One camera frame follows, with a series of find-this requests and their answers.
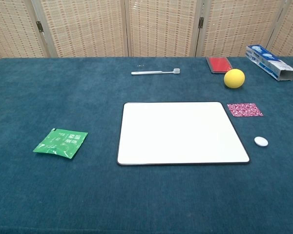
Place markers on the blue white carton box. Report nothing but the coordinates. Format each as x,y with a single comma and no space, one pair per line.
268,61

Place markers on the white toothbrush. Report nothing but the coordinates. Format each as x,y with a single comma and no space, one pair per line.
151,72

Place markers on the yellow foam ball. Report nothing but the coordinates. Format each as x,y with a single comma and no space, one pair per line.
234,78

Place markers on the white rectangular board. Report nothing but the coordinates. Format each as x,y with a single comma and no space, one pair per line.
180,134

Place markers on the white oval pebble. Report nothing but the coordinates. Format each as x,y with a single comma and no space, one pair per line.
260,141

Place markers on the green tea packet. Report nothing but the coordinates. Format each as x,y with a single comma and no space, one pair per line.
61,143

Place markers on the woven folding screen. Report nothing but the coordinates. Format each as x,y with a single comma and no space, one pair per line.
88,26

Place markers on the dark metal screen hinge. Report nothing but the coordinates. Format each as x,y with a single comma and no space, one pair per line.
201,22
39,26

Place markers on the red flat case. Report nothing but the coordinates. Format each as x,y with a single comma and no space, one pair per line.
218,64

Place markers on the teal table cloth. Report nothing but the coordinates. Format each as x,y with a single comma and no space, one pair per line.
63,195

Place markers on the red patterned packet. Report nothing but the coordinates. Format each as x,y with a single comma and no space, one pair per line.
244,109

